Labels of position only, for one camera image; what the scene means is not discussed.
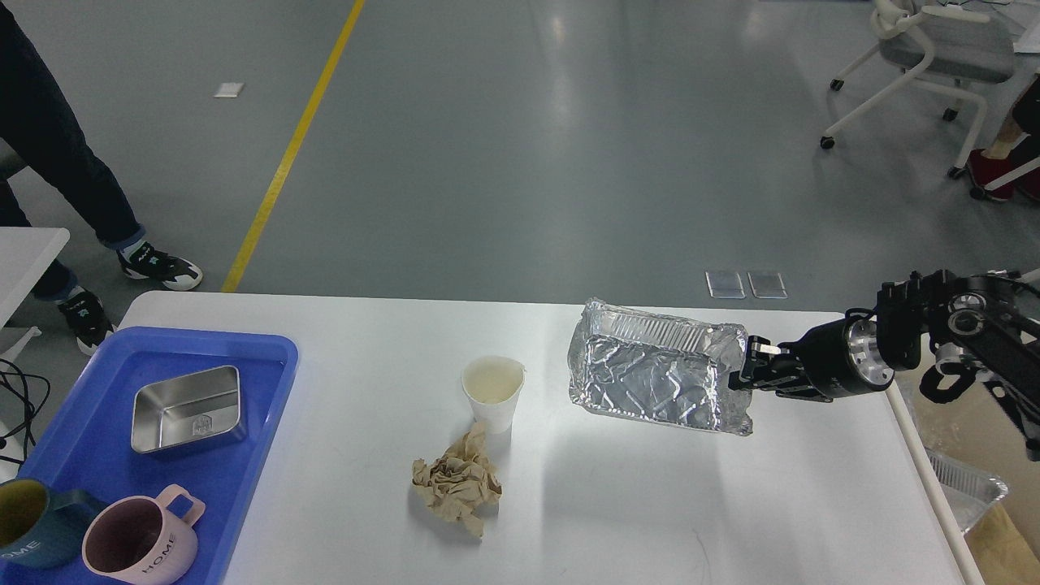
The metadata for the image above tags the square stainless steel tray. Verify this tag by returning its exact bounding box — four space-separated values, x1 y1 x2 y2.
130 364 248 458

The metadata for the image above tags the white side table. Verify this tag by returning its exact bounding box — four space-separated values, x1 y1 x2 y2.
1 227 71 325

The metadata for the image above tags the white office chair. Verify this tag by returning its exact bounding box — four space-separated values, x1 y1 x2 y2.
818 1 1015 179

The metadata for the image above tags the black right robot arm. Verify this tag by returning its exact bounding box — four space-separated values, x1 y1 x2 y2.
727 270 1039 462

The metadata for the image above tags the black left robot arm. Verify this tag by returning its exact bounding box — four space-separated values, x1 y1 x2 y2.
1 358 53 468

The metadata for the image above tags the aluminium foil container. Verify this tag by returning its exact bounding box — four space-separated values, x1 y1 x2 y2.
567 297 753 437

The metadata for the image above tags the clear floor plate left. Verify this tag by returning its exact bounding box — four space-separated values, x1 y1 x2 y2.
705 271 747 300

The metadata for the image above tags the person in dark jeans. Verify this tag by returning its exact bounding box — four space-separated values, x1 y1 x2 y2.
1 3 204 356

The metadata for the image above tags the white plastic bin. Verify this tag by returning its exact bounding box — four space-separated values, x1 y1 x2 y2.
886 336 1039 584

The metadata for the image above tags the clear floor plate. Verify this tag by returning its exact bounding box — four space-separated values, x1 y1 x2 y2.
747 271 790 300
705 271 747 300

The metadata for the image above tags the crumpled brown paper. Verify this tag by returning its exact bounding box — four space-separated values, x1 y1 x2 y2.
411 422 504 540

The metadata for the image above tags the pink HOME mug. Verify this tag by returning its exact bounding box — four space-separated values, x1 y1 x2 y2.
80 484 206 584

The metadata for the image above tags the blue HOME mug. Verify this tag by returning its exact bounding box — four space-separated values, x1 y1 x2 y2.
1 478 108 569

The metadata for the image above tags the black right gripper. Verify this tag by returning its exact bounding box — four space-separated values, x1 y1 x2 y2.
728 316 895 403

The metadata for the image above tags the clear floor plate right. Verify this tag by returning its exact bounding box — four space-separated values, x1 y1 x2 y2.
747 271 790 300

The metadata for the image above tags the white paper cup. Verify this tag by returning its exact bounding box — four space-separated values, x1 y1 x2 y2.
461 355 525 436

